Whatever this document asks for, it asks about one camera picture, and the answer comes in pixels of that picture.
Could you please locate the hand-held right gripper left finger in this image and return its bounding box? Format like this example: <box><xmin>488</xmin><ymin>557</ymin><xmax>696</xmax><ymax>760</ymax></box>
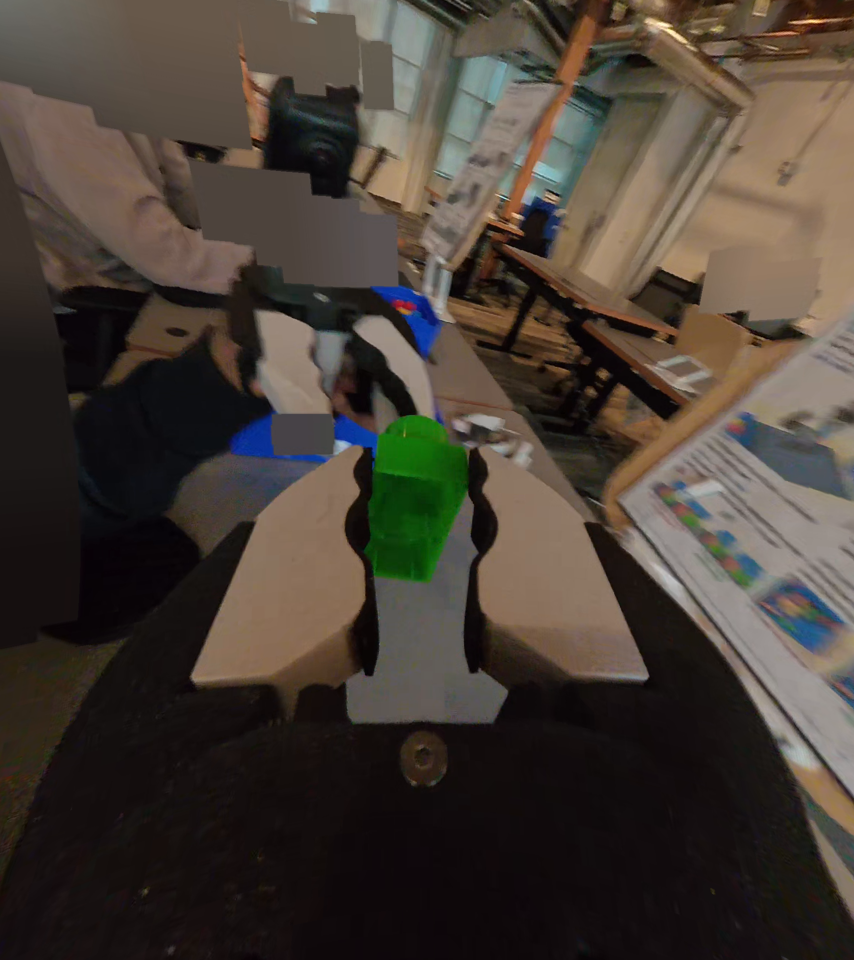
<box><xmin>192</xmin><ymin>446</ymin><xmax>375</xmax><ymax>690</ymax></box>

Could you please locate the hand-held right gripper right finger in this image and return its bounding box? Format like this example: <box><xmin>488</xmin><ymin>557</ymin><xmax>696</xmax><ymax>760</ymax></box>
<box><xmin>465</xmin><ymin>446</ymin><xmax>651</xmax><ymax>687</ymax></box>

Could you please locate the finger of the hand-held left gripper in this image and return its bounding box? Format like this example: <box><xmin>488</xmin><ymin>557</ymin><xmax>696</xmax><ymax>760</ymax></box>
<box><xmin>252</xmin><ymin>308</ymin><xmax>341</xmax><ymax>424</ymax></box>
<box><xmin>355</xmin><ymin>312</ymin><xmax>440</xmax><ymax>429</ymax></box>

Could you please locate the green mega block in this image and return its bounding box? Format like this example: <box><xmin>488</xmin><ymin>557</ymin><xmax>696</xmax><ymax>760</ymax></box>
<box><xmin>363</xmin><ymin>416</ymin><xmax>471</xmax><ymax>585</ymax></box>

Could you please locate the person's left hand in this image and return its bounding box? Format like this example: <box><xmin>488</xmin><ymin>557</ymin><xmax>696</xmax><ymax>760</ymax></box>
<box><xmin>205</xmin><ymin>327</ymin><xmax>266</xmax><ymax>403</ymax></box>

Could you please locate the wooden background desk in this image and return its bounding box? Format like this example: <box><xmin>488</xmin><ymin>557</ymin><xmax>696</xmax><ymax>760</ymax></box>
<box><xmin>570</xmin><ymin>323</ymin><xmax>728</xmax><ymax>436</ymax></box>
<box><xmin>495</xmin><ymin>243</ymin><xmax>680</xmax><ymax>361</ymax></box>

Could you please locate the chair with blue jacket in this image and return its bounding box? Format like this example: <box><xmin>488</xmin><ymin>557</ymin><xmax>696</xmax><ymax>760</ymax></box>
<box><xmin>514</xmin><ymin>195</ymin><xmax>563</xmax><ymax>259</ymax></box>

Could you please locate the printed instruction sheet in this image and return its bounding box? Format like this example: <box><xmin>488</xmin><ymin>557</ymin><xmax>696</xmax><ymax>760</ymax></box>
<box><xmin>619</xmin><ymin>308</ymin><xmax>854</xmax><ymax>823</ymax></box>

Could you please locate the clear acrylic stand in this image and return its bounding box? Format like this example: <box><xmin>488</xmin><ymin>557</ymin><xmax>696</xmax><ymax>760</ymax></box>
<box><xmin>649</xmin><ymin>351</ymin><xmax>716</xmax><ymax>388</ymax></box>

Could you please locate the beige chair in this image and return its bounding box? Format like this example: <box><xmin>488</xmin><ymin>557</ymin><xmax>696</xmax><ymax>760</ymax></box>
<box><xmin>675</xmin><ymin>305</ymin><xmax>770</xmax><ymax>376</ymax></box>

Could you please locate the silver ceiling duct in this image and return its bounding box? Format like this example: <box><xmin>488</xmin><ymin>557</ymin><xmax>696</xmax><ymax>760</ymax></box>
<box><xmin>450</xmin><ymin>0</ymin><xmax>758</xmax><ymax>114</ymax></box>

